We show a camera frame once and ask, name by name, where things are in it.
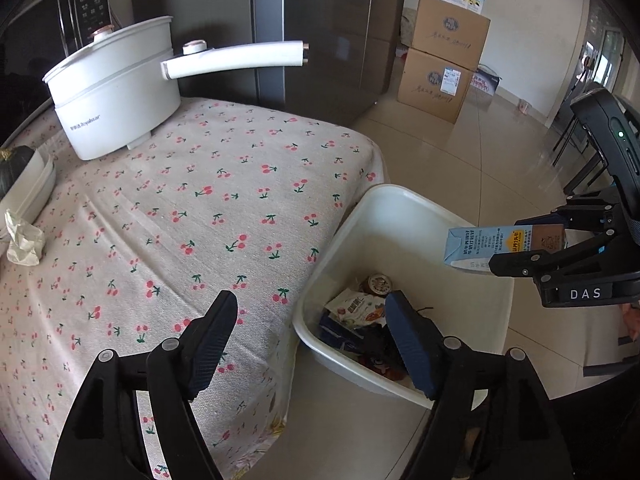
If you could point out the white printed snack packet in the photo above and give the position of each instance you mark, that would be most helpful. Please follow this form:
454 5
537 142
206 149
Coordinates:
352 307

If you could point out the blue and white box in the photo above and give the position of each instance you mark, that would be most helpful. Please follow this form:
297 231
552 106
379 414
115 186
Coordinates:
335 332

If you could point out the crumpled white tissue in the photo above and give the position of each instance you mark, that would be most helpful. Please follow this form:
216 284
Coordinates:
22 240

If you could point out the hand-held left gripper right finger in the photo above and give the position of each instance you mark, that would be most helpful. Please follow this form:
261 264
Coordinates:
405 340

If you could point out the dark blue paper bag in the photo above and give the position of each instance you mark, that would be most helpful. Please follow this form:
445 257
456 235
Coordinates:
485 85

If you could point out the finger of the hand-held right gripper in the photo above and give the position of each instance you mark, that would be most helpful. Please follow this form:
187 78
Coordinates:
530 262
595 212

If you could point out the dark green squash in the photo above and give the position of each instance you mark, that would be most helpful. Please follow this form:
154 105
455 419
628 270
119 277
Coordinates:
15 170

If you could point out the white plastic bin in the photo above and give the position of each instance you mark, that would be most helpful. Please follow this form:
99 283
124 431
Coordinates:
400 230

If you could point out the white electric pot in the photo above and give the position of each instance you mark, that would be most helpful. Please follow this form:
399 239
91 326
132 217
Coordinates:
110 95

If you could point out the cherry print tablecloth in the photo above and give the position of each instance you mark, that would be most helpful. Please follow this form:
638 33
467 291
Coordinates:
200 200

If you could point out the black microwave oven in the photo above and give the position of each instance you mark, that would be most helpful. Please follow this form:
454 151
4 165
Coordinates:
30 50

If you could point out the glass door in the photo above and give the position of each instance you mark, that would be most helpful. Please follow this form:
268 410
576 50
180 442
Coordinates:
607 55

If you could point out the brown cardboard box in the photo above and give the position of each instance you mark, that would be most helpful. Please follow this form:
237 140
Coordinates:
430 90
450 30

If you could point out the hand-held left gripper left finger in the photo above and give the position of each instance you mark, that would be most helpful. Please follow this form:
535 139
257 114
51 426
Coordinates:
215 340

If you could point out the grey refrigerator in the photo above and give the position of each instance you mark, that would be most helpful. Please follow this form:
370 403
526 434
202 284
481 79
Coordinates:
310 35

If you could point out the black chair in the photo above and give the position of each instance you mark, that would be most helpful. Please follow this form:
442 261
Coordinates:
585 172

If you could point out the small printed can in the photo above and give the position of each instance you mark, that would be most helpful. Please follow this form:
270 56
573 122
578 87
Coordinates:
379 284

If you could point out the light blue milk carton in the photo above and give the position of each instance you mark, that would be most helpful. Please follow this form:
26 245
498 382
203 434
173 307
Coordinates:
475 247

